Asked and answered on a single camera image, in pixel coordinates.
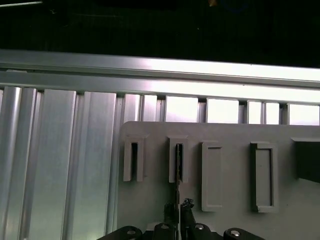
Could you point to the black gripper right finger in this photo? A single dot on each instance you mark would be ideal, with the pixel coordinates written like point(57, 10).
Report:
point(187, 217)

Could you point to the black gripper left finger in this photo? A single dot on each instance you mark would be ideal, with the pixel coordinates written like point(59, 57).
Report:
point(170, 215)

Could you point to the grey parts rack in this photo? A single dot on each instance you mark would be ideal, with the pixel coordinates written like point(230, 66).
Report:
point(235, 130)

